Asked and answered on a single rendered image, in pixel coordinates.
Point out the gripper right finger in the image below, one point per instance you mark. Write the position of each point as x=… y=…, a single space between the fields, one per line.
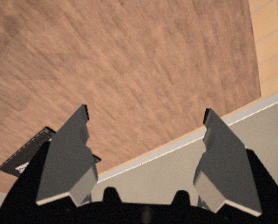
x=231 y=180

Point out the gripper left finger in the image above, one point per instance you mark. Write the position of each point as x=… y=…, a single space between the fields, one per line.
x=59 y=177

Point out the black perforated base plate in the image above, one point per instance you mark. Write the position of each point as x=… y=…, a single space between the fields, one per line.
x=27 y=152

